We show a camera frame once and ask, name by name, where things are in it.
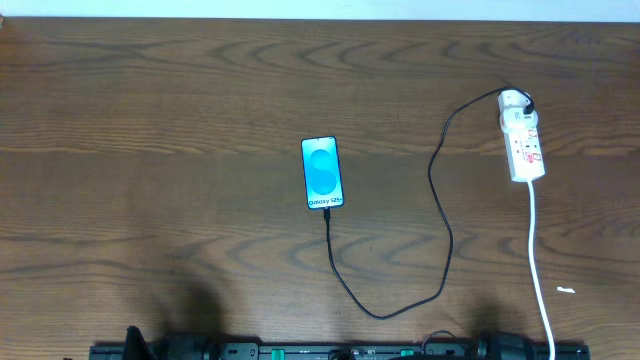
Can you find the blue Galaxy smartphone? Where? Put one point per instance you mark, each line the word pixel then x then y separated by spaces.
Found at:
pixel 322 173

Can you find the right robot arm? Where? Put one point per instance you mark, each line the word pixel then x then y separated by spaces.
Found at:
pixel 504 346

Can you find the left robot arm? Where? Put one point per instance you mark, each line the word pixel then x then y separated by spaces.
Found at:
pixel 172 347

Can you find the white charger plug adapter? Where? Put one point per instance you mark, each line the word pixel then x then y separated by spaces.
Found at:
pixel 514 98

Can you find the small white paper scrap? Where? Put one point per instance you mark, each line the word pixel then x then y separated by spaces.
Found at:
pixel 565 290

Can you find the white power strip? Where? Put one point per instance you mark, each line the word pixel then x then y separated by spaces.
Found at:
pixel 523 149

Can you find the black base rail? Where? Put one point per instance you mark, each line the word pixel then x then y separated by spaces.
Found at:
pixel 441 350

